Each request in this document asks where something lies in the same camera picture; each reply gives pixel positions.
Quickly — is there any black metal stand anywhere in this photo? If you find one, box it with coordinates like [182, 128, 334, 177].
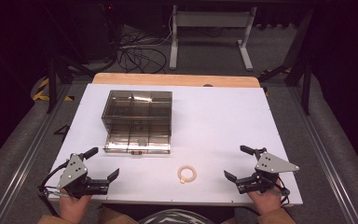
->
[45, 54, 96, 115]
[256, 8, 315, 117]

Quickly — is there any yellow black hazard tape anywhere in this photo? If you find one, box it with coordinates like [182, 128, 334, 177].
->
[32, 77, 76, 103]

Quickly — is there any beige bead bracelet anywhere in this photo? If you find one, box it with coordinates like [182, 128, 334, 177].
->
[176, 164, 198, 185]

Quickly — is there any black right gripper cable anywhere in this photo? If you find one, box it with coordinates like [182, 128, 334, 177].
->
[272, 175, 292, 208]

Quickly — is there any tangle of black floor cables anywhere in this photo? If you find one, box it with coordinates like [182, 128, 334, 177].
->
[115, 29, 170, 75]

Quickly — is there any person's left hand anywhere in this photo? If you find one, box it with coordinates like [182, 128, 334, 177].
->
[58, 188, 93, 224]

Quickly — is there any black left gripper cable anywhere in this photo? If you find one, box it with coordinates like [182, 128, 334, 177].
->
[36, 160, 73, 217]

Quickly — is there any white metal stand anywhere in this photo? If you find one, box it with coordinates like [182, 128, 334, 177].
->
[169, 4, 258, 72]

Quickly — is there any aluminium floor rail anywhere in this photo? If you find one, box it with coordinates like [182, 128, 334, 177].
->
[286, 86, 358, 224]
[0, 83, 73, 224]

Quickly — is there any smoky transparent drawer box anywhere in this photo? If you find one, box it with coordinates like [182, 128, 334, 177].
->
[101, 90, 173, 156]

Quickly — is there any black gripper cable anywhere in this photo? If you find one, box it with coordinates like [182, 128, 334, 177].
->
[272, 175, 292, 208]
[36, 160, 73, 217]

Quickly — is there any person's striped clothing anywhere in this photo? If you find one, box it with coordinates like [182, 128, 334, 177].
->
[137, 208, 216, 224]

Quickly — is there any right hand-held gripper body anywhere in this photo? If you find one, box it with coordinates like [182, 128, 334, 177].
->
[235, 147, 300, 195]

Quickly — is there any person's right hand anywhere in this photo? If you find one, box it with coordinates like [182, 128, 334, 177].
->
[247, 186, 282, 217]

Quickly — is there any small black bracket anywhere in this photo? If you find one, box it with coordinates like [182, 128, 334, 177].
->
[53, 123, 72, 137]

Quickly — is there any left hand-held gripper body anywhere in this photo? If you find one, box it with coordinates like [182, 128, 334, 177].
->
[56, 151, 110, 199]

